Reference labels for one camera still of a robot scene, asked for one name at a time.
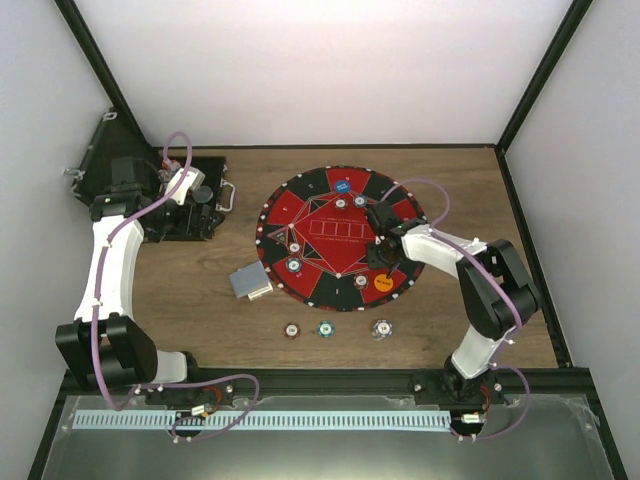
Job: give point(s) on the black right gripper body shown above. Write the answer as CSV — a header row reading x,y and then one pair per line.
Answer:
x,y
381,258

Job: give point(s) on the orange big blind button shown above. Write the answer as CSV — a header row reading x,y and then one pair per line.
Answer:
x,y
383,283

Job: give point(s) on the blue green chips top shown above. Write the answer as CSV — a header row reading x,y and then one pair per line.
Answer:
x,y
360,201

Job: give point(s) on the purple white chip stack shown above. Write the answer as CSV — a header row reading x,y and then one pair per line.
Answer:
x,y
382,329

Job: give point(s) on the blue small blind button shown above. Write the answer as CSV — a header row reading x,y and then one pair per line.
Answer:
x,y
342,186

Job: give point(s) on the blue green chips seat two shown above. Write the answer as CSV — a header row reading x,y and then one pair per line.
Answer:
x,y
293,264

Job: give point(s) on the blue green chip stack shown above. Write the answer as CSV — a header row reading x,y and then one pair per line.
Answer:
x,y
325,329

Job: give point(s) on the orange black chip stack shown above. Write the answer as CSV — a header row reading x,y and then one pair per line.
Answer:
x,y
291,331

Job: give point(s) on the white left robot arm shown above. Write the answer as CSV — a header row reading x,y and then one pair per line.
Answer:
x,y
103,346

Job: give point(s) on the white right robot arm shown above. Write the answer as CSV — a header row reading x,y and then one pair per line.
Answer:
x,y
498,293

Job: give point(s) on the chips inside case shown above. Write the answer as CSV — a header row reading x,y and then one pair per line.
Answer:
x,y
168,169

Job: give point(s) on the black poker chip case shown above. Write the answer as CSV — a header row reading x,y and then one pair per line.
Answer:
x,y
192,214

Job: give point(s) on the round red black poker mat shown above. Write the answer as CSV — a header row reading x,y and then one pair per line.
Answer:
x,y
333,242

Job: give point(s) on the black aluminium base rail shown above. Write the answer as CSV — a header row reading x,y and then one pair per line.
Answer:
x,y
425,386

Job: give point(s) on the light blue slotted cable duct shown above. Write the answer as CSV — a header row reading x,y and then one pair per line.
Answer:
x,y
422,421

